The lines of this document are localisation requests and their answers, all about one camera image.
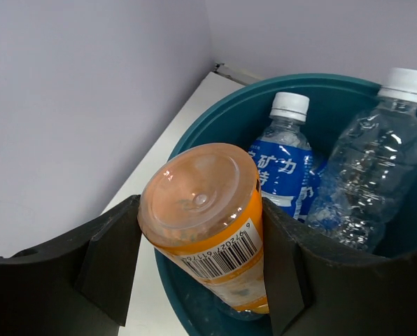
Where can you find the beige bin with teal liner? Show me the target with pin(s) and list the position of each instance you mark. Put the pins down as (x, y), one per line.
(238, 119)

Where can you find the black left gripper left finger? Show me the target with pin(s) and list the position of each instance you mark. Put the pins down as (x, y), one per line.
(78, 283)

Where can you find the blue label clear bottle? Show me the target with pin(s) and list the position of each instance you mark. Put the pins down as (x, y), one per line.
(283, 158)

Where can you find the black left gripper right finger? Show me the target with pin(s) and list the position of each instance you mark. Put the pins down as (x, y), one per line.
(316, 286)

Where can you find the large clear plastic bottle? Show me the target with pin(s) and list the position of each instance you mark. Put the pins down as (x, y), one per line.
(371, 168)

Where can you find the short orange bottle barcode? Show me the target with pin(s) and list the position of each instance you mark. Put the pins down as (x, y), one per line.
(203, 211)

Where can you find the aluminium rail on table edge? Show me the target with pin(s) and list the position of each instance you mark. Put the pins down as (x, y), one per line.
(238, 76)

